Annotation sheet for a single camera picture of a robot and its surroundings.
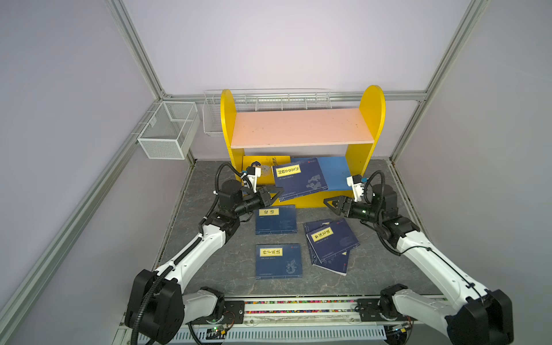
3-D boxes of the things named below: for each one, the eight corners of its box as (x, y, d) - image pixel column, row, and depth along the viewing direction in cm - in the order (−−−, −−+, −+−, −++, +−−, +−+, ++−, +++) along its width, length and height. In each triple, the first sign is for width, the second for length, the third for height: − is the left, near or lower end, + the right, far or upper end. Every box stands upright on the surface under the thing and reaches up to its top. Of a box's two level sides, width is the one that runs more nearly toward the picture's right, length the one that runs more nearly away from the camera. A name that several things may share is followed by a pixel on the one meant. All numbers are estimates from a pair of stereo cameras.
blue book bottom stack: (254, 279, 83) (253, 277, 81) (257, 246, 91) (256, 244, 90) (302, 279, 83) (302, 277, 81) (300, 246, 91) (301, 244, 90)
